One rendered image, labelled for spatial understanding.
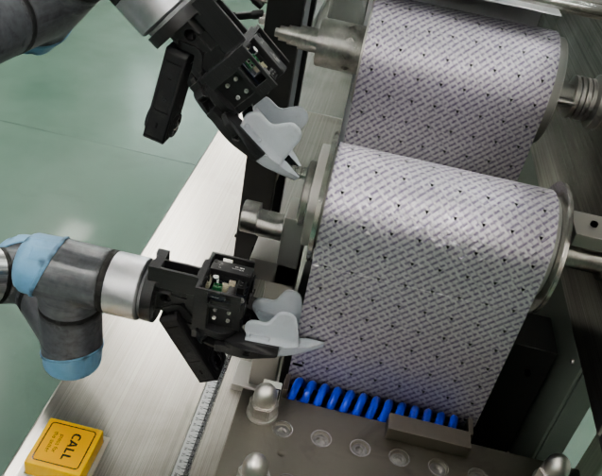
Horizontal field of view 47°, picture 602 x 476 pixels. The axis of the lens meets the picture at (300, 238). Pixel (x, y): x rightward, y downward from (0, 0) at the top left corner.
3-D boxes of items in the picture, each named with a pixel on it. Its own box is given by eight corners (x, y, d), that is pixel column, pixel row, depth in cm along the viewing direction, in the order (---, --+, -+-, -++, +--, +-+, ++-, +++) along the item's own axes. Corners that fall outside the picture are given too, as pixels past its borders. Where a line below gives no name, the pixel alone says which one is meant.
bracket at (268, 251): (235, 364, 103) (262, 189, 86) (278, 374, 103) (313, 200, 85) (227, 388, 99) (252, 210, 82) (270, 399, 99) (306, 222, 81)
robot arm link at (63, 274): (41, 271, 88) (37, 215, 83) (125, 291, 88) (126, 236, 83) (9, 310, 82) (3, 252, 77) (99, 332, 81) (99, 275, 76)
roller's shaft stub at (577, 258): (538, 252, 80) (552, 221, 77) (598, 266, 79) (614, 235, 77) (542, 275, 76) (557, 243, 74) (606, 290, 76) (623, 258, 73)
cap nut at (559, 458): (530, 465, 80) (544, 440, 77) (561, 473, 80) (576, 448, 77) (533, 492, 77) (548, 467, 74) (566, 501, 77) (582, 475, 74)
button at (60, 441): (51, 429, 89) (50, 416, 87) (104, 442, 88) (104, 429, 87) (24, 474, 83) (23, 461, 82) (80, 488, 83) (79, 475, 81)
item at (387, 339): (286, 379, 86) (312, 262, 76) (473, 424, 85) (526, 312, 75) (285, 382, 86) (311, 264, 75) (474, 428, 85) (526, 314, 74)
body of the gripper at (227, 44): (281, 92, 69) (197, -7, 65) (220, 138, 73) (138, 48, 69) (294, 65, 76) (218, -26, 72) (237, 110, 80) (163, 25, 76)
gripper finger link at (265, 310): (332, 309, 79) (252, 292, 79) (323, 347, 82) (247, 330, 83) (335, 292, 82) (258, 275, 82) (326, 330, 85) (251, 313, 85)
